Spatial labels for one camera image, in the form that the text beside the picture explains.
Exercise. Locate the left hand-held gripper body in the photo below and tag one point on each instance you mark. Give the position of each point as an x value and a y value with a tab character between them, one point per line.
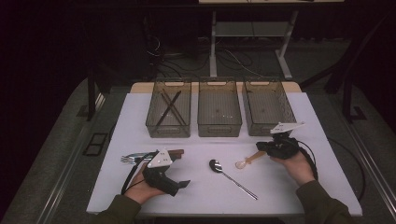
160	180

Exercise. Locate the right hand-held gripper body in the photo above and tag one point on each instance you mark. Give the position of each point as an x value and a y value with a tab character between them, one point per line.
285	147

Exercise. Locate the smoky clear plastic bin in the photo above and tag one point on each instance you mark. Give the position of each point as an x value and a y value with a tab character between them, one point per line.
219	132
169	133
258	109

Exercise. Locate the metal spoon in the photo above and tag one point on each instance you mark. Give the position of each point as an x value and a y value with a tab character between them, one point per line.
215	165

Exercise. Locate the person's right hand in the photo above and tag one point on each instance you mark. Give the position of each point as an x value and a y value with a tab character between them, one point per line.
297	169

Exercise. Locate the person's left hand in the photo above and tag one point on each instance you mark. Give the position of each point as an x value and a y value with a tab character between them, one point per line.
137	191

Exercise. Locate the white table mat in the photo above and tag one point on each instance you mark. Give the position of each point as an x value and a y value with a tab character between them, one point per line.
218	205

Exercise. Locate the black metal stand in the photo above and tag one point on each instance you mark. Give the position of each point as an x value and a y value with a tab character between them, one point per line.
91	99
347	96

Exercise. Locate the dark box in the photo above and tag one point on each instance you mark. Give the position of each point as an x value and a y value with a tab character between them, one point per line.
183	34

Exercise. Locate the aluminium rail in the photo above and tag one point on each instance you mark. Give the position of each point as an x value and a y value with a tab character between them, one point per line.
70	165
370	174

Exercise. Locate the white metal desk frame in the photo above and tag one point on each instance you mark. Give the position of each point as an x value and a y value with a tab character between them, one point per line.
213	46

